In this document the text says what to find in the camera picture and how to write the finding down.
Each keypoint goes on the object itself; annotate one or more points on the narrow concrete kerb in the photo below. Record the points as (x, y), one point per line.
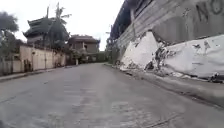
(23, 74)

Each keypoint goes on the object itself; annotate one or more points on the brown-roofed house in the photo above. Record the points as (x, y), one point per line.
(85, 45)

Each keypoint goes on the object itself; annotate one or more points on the multi-storey tiered building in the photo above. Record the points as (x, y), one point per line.
(45, 31)

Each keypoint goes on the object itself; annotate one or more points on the torn white tarpaulin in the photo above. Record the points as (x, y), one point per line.
(196, 55)

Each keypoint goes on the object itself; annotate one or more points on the grey concrete road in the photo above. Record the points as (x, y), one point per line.
(93, 96)

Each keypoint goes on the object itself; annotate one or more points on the grey concrete block wall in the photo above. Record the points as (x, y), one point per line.
(173, 20)

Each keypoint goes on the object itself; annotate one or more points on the grey concrete sidewalk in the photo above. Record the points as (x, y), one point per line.
(186, 85)

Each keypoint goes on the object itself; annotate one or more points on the tall palm tree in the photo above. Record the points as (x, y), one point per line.
(58, 23)

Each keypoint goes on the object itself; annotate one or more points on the dark leafy tree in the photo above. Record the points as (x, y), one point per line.
(7, 33)

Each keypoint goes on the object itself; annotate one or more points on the beige perimeter wall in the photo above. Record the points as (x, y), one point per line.
(40, 58)

